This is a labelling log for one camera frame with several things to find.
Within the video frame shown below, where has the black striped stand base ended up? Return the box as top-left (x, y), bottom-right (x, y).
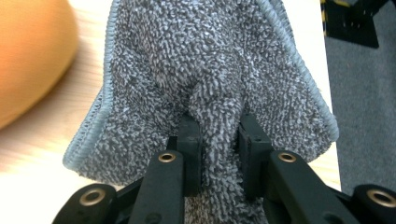
top-left (320, 0), bottom-right (390, 49)

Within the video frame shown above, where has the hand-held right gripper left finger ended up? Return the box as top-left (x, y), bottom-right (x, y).
top-left (167, 112), bottom-right (204, 198)

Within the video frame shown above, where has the orange plush toy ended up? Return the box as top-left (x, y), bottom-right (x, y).
top-left (0, 0), bottom-right (79, 131)

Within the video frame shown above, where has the grey microfibre cloth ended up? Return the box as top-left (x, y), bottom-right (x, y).
top-left (62, 0), bottom-right (340, 224)

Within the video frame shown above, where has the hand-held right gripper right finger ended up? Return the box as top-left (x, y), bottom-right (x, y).
top-left (237, 112), bottom-right (276, 201)

